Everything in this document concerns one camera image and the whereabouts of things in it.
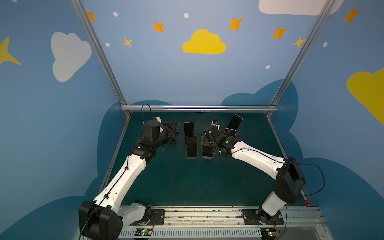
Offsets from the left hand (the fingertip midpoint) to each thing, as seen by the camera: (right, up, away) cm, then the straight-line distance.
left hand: (179, 129), depth 76 cm
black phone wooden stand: (+35, +5, +21) cm, 41 cm away
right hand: (+17, -3, +10) cm, 20 cm away
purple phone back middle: (+4, 0, +23) cm, 24 cm away
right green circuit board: (+44, -50, -4) cm, 67 cm away
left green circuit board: (-17, -49, -5) cm, 53 cm away
